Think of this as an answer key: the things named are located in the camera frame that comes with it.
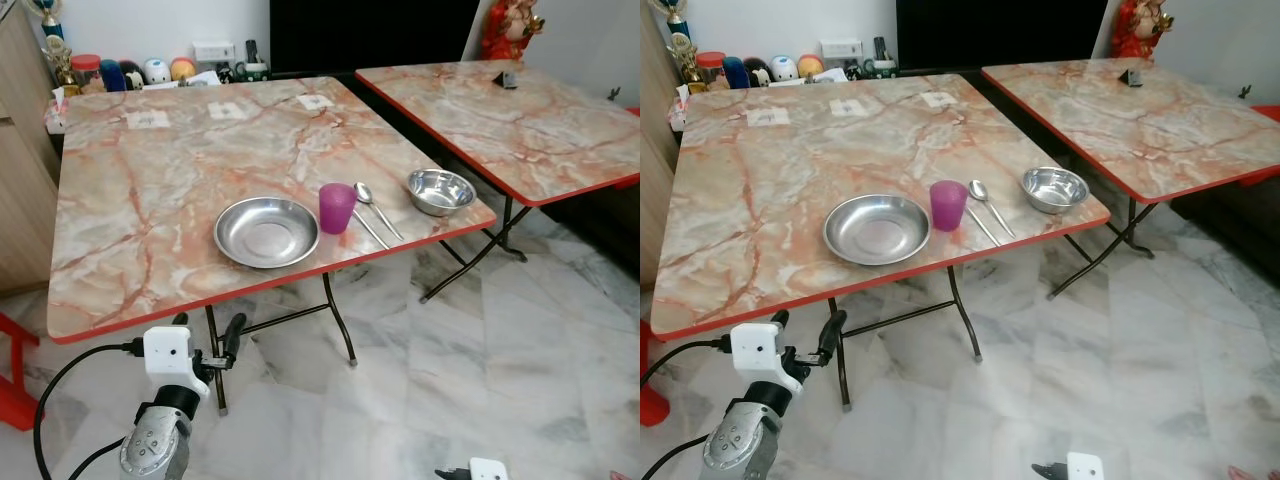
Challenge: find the round steel plate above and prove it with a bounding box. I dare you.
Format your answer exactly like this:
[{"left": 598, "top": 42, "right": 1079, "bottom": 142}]
[
  {"left": 213, "top": 196, "right": 322, "bottom": 270},
  {"left": 823, "top": 193, "right": 932, "bottom": 267}
]

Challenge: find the marble-pattern folding table red edge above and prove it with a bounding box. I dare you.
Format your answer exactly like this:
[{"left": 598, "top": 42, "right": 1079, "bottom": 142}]
[
  {"left": 45, "top": 75, "right": 498, "bottom": 416},
  {"left": 981, "top": 55, "right": 1280, "bottom": 301},
  {"left": 650, "top": 72, "right": 1112, "bottom": 411},
  {"left": 355, "top": 58, "right": 641, "bottom": 303}
]

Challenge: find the purple plastic cup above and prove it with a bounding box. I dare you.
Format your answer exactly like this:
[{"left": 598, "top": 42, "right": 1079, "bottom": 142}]
[
  {"left": 929, "top": 180, "right": 968, "bottom": 233},
  {"left": 318, "top": 182, "right": 358, "bottom": 236}
]

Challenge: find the light wooden cabinet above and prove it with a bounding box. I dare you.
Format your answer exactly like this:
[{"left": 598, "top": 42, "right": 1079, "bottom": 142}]
[
  {"left": 640, "top": 5, "right": 691, "bottom": 291},
  {"left": 0, "top": 0, "right": 61, "bottom": 296}
]

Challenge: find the steel fork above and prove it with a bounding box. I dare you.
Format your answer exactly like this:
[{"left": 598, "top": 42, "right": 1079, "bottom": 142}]
[
  {"left": 966, "top": 205, "right": 1002, "bottom": 247},
  {"left": 351, "top": 206, "right": 391, "bottom": 251}
]

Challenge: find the red plastic stool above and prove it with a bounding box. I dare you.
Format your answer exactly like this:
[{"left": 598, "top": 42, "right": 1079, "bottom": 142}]
[{"left": 0, "top": 312, "right": 41, "bottom": 431}]

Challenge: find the steel spoon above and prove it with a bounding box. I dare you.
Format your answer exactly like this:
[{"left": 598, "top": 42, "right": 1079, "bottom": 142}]
[
  {"left": 968, "top": 179, "right": 1017, "bottom": 240},
  {"left": 354, "top": 182, "right": 405, "bottom": 243}
]

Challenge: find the small steel bowl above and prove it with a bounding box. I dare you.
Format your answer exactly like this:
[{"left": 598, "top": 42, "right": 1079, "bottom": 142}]
[
  {"left": 406, "top": 169, "right": 477, "bottom": 217},
  {"left": 1021, "top": 166, "right": 1091, "bottom": 215}
]

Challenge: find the red-lidded jar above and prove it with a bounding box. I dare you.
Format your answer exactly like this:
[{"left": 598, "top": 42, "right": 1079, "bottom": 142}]
[
  {"left": 70, "top": 54, "right": 105, "bottom": 96},
  {"left": 696, "top": 51, "right": 729, "bottom": 91}
]

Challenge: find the gold trophy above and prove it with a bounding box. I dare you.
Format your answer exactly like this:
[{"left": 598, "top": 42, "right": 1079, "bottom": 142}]
[
  {"left": 648, "top": 0, "right": 706, "bottom": 91},
  {"left": 22, "top": 0, "right": 79, "bottom": 96}
]

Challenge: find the black television screen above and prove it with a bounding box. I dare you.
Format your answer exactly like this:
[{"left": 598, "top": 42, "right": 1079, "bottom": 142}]
[
  {"left": 896, "top": 0, "right": 1109, "bottom": 72},
  {"left": 269, "top": 0, "right": 483, "bottom": 76}
]

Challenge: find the red and gold figurine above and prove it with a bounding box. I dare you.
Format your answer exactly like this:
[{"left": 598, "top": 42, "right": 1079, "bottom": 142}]
[
  {"left": 1109, "top": 0, "right": 1175, "bottom": 59},
  {"left": 481, "top": 0, "right": 546, "bottom": 61}
]

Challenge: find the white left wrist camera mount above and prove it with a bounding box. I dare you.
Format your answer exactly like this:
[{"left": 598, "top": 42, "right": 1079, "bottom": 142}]
[
  {"left": 143, "top": 326, "right": 211, "bottom": 401},
  {"left": 729, "top": 322, "right": 806, "bottom": 396}
]

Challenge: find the long black arm cable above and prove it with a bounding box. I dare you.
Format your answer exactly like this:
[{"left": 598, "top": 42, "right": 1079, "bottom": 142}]
[
  {"left": 33, "top": 342, "right": 146, "bottom": 480},
  {"left": 640, "top": 338, "right": 733, "bottom": 386}
]

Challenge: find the short black arm cable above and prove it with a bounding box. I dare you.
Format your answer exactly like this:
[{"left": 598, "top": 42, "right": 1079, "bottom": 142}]
[
  {"left": 640, "top": 435, "right": 711, "bottom": 480},
  {"left": 65, "top": 438, "right": 131, "bottom": 480}
]

